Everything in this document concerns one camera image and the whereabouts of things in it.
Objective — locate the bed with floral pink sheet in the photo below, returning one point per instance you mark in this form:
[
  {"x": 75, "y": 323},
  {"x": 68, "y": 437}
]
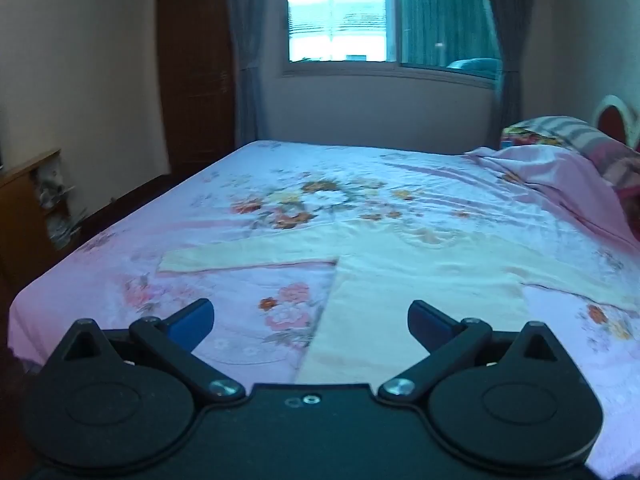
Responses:
[{"x": 225, "y": 195}]

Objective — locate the light wooden cabinet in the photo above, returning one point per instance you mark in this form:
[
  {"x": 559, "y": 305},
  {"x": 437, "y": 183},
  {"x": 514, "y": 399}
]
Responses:
[{"x": 20, "y": 220}]

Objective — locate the floral pillow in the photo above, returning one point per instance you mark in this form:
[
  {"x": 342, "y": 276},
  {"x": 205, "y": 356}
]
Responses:
[{"x": 520, "y": 137}]

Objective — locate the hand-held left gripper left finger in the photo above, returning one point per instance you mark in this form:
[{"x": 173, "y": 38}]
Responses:
[{"x": 192, "y": 320}]

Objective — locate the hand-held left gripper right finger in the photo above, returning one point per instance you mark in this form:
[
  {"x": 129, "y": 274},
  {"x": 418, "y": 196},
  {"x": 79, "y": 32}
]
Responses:
[{"x": 430, "y": 322}]

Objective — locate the cream long-sleeve shirt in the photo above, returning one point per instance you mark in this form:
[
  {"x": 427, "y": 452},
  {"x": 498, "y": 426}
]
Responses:
[{"x": 400, "y": 270}]

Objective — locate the grey curtain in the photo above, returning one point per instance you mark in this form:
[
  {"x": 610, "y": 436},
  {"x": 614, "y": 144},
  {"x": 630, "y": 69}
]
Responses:
[
  {"x": 510, "y": 35},
  {"x": 247, "y": 50}
]

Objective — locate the pink quilt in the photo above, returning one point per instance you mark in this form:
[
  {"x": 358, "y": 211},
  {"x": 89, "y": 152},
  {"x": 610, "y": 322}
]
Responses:
[{"x": 565, "y": 180}]

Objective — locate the striped pillow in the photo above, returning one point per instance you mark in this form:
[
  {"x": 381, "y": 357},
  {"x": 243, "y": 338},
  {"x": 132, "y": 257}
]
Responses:
[{"x": 575, "y": 132}]

